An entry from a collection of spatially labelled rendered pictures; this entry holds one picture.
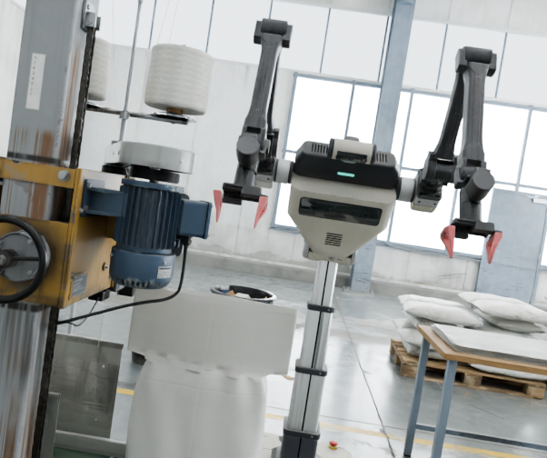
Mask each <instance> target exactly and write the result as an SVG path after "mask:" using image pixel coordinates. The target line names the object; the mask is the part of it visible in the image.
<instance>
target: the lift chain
mask: <svg viewBox="0 0 547 458"><path fill-rule="evenodd" d="M95 34H96V29H95V27H89V26H88V28H87V34H86V39H85V53H84V61H83V67H82V76H81V81H80V90H79V95H78V105H77V108H76V118H75V131H74V136H73V145H72V150H71V160H70V164H69V168H70V169H75V170H76V168H78V166H79V157H80V153H81V143H82V139H83V130H84V125H85V112H86V103H87V98H88V88H89V85H90V74H91V71H92V61H93V57H94V44H95ZM73 193H74V189H73V188H67V187H66V191H65V205H64V214H63V219H62V222H69V221H70V213H71V207H72V200H73ZM58 317H59V309H58V307H56V306H51V311H50V315H49V325H48V329H47V338H46V343H45V357H44V365H43V371H42V379H41V384H40V393H39V398H38V405H37V412H36V419H35V432H34V442H33V446H32V456H31V458H40V452H41V447H42V438H43V433H44V425H45V412H46V406H47V399H48V393H49V385H50V379H51V377H50V376H51V372H52V362H53V358H54V348H55V336H56V331H57V325H55V322H58Z"/></svg>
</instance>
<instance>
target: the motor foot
mask: <svg viewBox="0 0 547 458"><path fill-rule="evenodd" d="M104 187H105V181H100V180H93V179H85V183H84V188H83V195H82V202H81V208H82V209H84V212H83V213H80V216H81V217H92V216H100V215H107V216H114V217H120V216H121V209H122V202H123V196H124V204H123V211H122V217H123V218H124V214H125V208H126V201H127V194H128V193H126V194H124V192H120V191H116V190H111V189H105V188H104Z"/></svg>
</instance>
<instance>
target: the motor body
mask: <svg viewBox="0 0 547 458"><path fill-rule="evenodd" d="M121 184H123V185H120V192H124V194H126V193H128V194H127V201H126V208H125V214H124V218H123V217H122V211H123V204H124V196H123V202H122V209H121V216H120V217H116V218H115V224H114V237H113V240H115V241H116V242H117V245H114V246H112V250H111V253H110V256H111V258H110V265H109V274H110V276H111V278H112V280H113V281H114V282H115V283H117V284H120V285H122V286H126V287H131V288H137V289H161V288H164V287H166V286H167V285H168V284H169V283H170V282H171V280H172V277H173V271H174V261H175V254H174V253H172V249H173V248H174V242H175V236H176V229H177V223H178V216H179V210H180V203H181V197H182V195H181V194H180V193H184V187H181V186H175V185H169V184H158V183H152V182H146V181H139V180H133V179H126V178H122V181H121Z"/></svg>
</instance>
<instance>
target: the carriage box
mask: <svg viewBox="0 0 547 458"><path fill-rule="evenodd" d="M4 178H7V179H14V180H19V181H26V182H31V183H38V184H49V185H55V186H61V187H67V188H73V189H74V193H73V200H72V207H71V213H70V221H69V222H62V221H47V220H42V219H35V218H30V217H23V216H18V215H14V216H16V217H19V218H21V219H23V220H25V221H27V222H28V223H29V224H30V225H32V226H33V227H34V228H35V230H36V231H37V232H38V233H39V234H40V235H42V236H44V237H45V240H46V241H47V243H48V245H49V248H50V252H51V259H50V263H49V265H48V267H47V269H46V273H45V278H44V280H43V281H42V283H41V284H40V286H39V287H38V288H37V289H36V290H35V291H34V292H33V293H32V294H31V295H30V296H28V297H27V298H25V299H24V300H22V301H24V302H29V303H35V304H45V305H51V306H56V307H58V309H65V308H66V307H67V306H68V305H70V304H74V303H76V302H78V301H80V300H83V299H85V298H86V297H89V296H91V295H93V294H97V293H99V292H101V291H103V290H105V289H107V288H109V287H113V286H114V281H113V280H112V278H111V276H110V274H109V265H110V258H111V256H110V253H111V250H112V246H114V245H117V242H116V241H115V240H113V238H107V237H106V233H107V226H108V219H109V216H107V215H100V216H92V217H81V216H80V213H83V212H84V209H82V208H81V202H82V195H83V188H84V183H85V179H93V180H100V181H105V187H104V188H105V189H111V190H116V191H120V185H123V184H121V181H122V178H126V179H128V176H127V175H121V174H111V173H106V172H99V171H94V170H88V169H83V168H76V170H75V169H70V168H63V167H58V166H51V165H46V164H34V163H28V162H22V161H16V160H10V159H6V157H3V156H0V205H1V198H2V191H3V183H4ZM0 214H1V213H0ZM20 230H23V229H22V228H20V227H18V226H16V225H14V224H8V223H0V237H2V236H4V235H5V234H8V233H12V232H18V231H20ZM84 274H88V275H87V282H86V289H85V293H82V294H79V295H77V296H75V297H73V298H71V296H72V289H73V281H74V279H75V278H76V277H78V276H81V275H84ZM33 280H34V278H33V279H29V280H25V281H22V282H15V281H10V280H7V279H5V278H4V277H3V276H2V275H0V295H11V294H17V293H19V292H21V291H23V290H24V289H25V288H26V287H27V286H28V285H29V284H30V283H31V282H32V281H33ZM58 301H59V303H58Z"/></svg>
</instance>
